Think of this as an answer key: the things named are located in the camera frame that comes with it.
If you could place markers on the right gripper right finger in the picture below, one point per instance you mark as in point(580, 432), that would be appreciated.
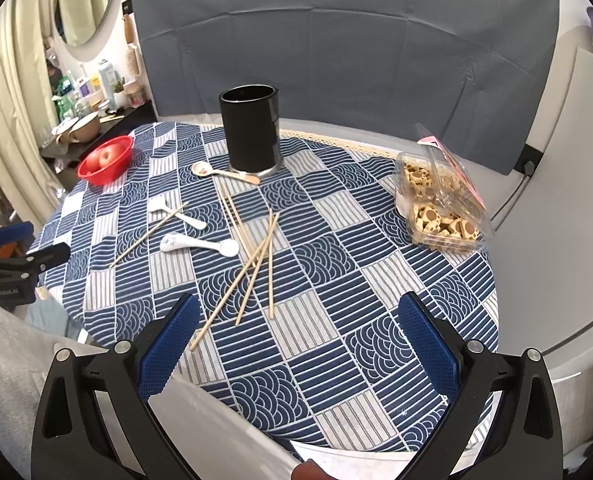
point(524, 440)

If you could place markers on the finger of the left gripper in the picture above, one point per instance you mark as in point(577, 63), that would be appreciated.
point(15, 232)
point(42, 260)

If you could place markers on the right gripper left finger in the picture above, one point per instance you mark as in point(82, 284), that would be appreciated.
point(70, 439)

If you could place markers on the white ceramic spoon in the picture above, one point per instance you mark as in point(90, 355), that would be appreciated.
point(159, 203)

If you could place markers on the cream spoon with picture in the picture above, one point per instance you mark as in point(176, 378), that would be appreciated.
point(205, 169)

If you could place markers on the white spoon with label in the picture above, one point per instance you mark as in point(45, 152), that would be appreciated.
point(228, 248)

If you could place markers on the red plastic bowl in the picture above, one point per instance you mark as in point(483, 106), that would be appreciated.
point(111, 173)

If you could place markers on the red apple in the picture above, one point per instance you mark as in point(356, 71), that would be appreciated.
point(104, 157)

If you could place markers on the cream curtain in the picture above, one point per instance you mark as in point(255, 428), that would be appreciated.
point(27, 113)

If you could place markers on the beige ceramic pot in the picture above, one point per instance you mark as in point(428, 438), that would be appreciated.
point(78, 130)

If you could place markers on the white milk carton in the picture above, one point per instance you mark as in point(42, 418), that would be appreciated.
point(108, 78)

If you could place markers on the clear plastic cookie box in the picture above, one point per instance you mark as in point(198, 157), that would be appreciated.
point(439, 202)

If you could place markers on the black utensil holder cup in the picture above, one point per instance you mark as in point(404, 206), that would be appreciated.
point(250, 116)

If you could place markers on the blue patterned tablecloth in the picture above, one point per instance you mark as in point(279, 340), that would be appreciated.
point(334, 368)

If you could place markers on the grey fabric backdrop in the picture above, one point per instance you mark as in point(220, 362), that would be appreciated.
point(471, 71)

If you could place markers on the oval wall mirror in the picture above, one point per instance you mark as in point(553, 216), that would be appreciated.
point(84, 26)

